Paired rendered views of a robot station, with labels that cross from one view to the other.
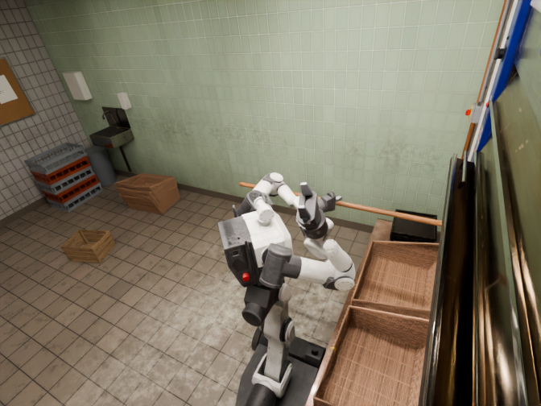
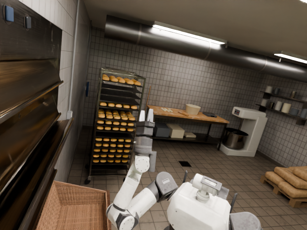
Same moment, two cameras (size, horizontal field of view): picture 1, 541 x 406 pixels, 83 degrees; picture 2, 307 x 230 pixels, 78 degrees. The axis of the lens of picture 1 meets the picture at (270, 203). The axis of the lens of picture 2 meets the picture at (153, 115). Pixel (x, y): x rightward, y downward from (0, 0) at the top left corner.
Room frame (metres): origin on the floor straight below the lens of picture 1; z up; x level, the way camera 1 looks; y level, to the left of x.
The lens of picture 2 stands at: (1.38, -0.77, 1.96)
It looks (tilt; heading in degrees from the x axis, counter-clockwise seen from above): 14 degrees down; 131
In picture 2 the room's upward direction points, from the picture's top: 11 degrees clockwise
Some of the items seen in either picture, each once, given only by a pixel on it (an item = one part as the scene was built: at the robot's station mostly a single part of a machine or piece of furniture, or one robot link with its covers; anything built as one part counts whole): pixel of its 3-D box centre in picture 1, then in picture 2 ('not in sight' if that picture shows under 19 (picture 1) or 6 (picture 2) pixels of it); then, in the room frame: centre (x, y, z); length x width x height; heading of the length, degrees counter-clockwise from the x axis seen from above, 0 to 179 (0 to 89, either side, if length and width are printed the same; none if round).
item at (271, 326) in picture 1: (274, 308); not in sight; (1.10, 0.05, 0.78); 0.18 x 0.15 x 0.47; 59
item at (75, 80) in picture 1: (77, 85); not in sight; (4.61, 2.45, 1.45); 0.28 x 0.11 x 0.36; 58
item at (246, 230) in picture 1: (256, 248); (198, 215); (1.09, 0.09, 1.27); 0.34 x 0.30 x 0.36; 13
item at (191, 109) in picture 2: not in sight; (192, 109); (-1.27, 3.94, 1.01); 0.43 x 0.43 x 0.21
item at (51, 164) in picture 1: (56, 157); not in sight; (4.04, 2.83, 0.68); 0.60 x 0.40 x 0.15; 148
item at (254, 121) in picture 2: not in sight; (241, 131); (-0.10, 4.91, 0.66); 1.00 x 0.66 x 1.32; 58
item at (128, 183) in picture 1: (147, 184); not in sight; (3.61, 1.58, 0.32); 0.56 x 0.49 x 0.28; 66
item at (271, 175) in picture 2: not in sight; (281, 178); (1.19, 3.94, 0.22); 0.62 x 0.36 x 0.15; 63
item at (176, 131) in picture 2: not in sight; (174, 130); (-1.43, 3.53, 0.35); 0.50 x 0.36 x 0.24; 149
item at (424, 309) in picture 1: (401, 279); not in sight; (1.25, -0.74, 0.72); 0.56 x 0.49 x 0.28; 149
